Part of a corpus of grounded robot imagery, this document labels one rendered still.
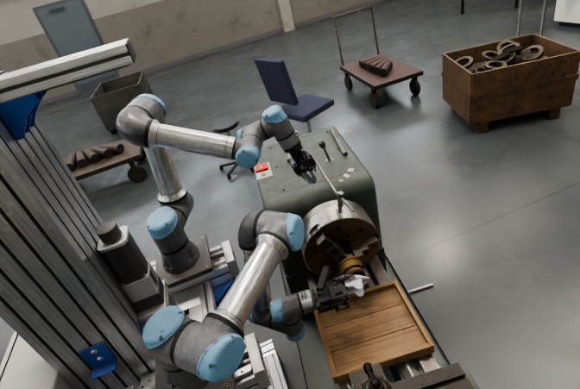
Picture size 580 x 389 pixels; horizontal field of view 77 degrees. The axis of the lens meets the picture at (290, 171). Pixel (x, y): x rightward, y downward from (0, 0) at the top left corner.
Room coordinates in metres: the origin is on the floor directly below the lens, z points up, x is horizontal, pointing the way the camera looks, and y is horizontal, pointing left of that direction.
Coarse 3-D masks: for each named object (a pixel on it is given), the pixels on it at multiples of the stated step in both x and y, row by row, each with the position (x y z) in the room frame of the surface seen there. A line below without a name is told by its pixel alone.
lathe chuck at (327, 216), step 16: (336, 208) 1.13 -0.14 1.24; (320, 224) 1.07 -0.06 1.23; (336, 224) 1.06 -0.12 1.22; (352, 224) 1.06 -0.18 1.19; (368, 224) 1.06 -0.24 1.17; (304, 240) 1.08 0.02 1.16; (336, 240) 1.06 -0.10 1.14; (352, 240) 1.06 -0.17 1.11; (304, 256) 1.05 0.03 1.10; (320, 256) 1.05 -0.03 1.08; (368, 256) 1.06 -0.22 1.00; (320, 272) 1.05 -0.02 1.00
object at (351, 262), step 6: (348, 258) 0.96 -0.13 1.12; (354, 258) 0.96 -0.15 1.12; (342, 264) 0.96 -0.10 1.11; (348, 264) 0.94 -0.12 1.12; (354, 264) 0.94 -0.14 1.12; (360, 264) 0.94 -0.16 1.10; (342, 270) 0.94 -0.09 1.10; (348, 270) 0.93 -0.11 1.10; (354, 270) 0.91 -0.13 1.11; (360, 270) 0.91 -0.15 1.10
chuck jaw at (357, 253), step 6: (360, 240) 1.06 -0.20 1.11; (366, 240) 1.05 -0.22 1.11; (372, 240) 1.04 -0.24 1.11; (354, 246) 1.04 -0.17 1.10; (360, 246) 1.03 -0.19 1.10; (366, 246) 1.02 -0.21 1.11; (372, 246) 1.02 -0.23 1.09; (378, 246) 1.02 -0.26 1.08; (354, 252) 1.01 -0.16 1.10; (360, 252) 1.00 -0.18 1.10; (366, 252) 1.01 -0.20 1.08; (360, 258) 0.98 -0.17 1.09
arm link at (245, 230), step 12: (252, 216) 0.98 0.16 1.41; (240, 228) 0.99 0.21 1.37; (252, 228) 0.94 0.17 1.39; (240, 240) 0.98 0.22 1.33; (252, 240) 0.94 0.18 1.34; (252, 252) 0.96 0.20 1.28; (264, 288) 0.93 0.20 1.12; (264, 300) 0.92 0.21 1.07; (252, 312) 0.93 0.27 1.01; (264, 312) 0.91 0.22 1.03; (264, 324) 0.89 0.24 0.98
